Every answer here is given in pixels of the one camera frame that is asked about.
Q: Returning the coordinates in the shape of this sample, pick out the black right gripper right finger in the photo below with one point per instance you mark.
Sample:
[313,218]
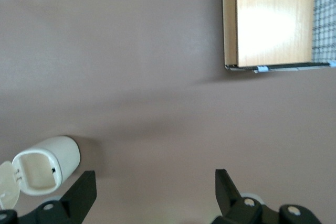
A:
[231,197]

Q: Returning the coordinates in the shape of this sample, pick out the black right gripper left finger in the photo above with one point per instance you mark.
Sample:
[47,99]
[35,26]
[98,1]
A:
[78,197]

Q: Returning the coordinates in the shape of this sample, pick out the white trash can with lid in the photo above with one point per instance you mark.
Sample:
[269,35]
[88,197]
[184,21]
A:
[52,161]

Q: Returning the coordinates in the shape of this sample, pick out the brown table cloth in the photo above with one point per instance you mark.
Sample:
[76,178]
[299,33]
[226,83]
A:
[131,64]

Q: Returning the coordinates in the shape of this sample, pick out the light wooden shelf board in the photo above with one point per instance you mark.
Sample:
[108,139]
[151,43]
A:
[273,19]

